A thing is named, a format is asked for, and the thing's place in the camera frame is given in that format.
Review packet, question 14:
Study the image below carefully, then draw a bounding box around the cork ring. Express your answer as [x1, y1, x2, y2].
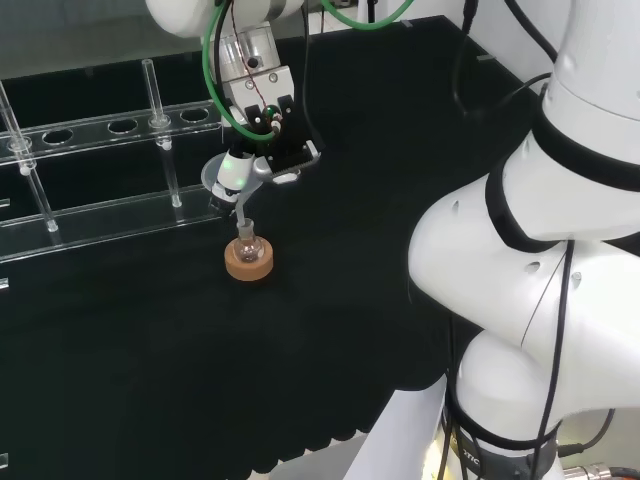
[224, 237, 276, 283]

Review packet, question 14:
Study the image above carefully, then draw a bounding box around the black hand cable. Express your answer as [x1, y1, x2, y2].
[298, 0, 324, 149]

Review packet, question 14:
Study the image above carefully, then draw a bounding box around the pale base board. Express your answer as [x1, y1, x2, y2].
[342, 372, 451, 480]

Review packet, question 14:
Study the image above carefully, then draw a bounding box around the green cable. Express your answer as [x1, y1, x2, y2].
[201, 0, 416, 142]

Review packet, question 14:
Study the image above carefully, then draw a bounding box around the clear funnel stand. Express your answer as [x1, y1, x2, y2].
[0, 58, 239, 266]

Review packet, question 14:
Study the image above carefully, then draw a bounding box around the translucent plastic funnel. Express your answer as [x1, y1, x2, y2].
[200, 153, 262, 229]

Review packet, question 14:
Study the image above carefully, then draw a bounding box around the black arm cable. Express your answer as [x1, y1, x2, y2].
[534, 242, 576, 480]

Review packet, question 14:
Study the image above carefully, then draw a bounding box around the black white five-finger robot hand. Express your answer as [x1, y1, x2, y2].
[208, 63, 322, 210]

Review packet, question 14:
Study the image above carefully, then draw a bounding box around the black cloth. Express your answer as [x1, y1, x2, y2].
[0, 14, 551, 480]

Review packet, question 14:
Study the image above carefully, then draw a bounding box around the glass round-bottom flask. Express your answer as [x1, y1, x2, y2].
[235, 219, 265, 265]

